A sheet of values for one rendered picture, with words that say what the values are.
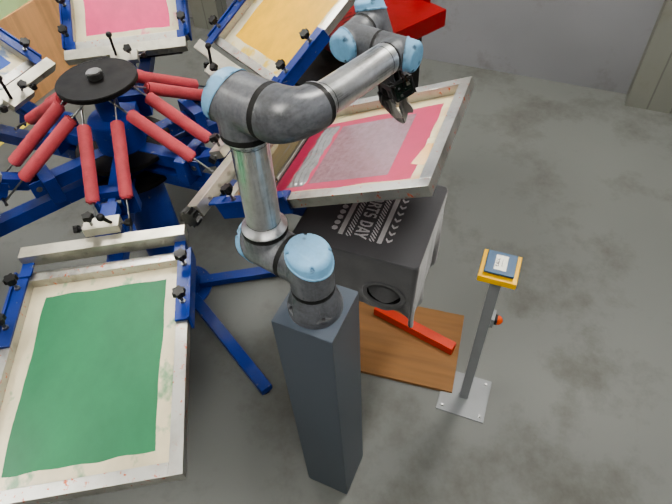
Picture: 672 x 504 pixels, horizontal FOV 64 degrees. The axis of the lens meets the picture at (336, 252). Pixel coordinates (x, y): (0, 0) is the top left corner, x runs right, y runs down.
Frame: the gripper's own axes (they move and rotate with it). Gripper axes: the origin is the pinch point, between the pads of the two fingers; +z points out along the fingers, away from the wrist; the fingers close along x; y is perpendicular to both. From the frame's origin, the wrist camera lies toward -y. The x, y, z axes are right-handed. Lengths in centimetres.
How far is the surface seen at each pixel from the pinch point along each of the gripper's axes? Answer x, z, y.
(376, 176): -11.8, 15.8, -4.3
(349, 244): -26, 44, -18
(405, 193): -11.3, 13.6, 14.1
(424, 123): 13.8, 15.0, -15.9
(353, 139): -5.9, 16.5, -33.4
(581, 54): 226, 130, -181
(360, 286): -29, 64, -18
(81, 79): -79, -28, -100
